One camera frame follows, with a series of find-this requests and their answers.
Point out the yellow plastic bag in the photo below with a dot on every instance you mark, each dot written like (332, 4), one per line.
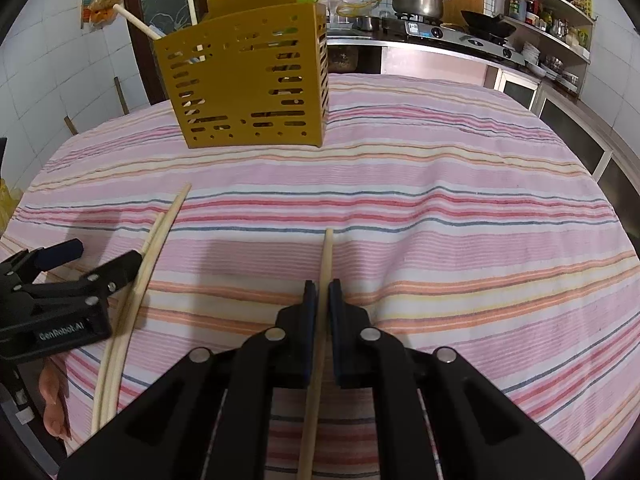
(7, 205)

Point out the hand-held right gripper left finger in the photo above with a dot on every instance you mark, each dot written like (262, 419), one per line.
(311, 320)

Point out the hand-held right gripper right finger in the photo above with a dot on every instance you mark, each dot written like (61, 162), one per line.
(336, 330)

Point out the cooking oil bottle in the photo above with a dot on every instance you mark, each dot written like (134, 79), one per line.
(517, 5)

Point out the person's left hand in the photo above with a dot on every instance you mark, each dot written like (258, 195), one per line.
(54, 400)

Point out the gas stove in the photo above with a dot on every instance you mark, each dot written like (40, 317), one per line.
(450, 40)

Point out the steel cooking pot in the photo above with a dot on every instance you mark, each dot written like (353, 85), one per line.
(417, 2)

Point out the wooden stick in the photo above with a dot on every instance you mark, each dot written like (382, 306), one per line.
(121, 97)
(71, 126)

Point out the small steel cup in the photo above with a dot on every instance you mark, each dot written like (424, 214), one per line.
(367, 23)

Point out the kitchen cabinet with glass doors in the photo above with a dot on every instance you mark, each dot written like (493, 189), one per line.
(575, 130)

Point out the corner shelf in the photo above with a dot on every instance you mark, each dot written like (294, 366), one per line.
(560, 47)

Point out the stack of bowls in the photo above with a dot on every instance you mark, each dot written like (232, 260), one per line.
(550, 65)

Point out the row of condiment bottles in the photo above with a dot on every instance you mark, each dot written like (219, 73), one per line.
(555, 25)

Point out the hanging bag of oranges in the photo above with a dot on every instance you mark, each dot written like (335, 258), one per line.
(102, 5)

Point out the black wok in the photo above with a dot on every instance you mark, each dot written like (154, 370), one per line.
(487, 25)

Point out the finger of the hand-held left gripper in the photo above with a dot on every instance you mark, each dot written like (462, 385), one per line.
(117, 272)
(60, 254)

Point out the yellow slotted utensil holder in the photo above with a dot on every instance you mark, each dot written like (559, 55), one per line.
(240, 85)

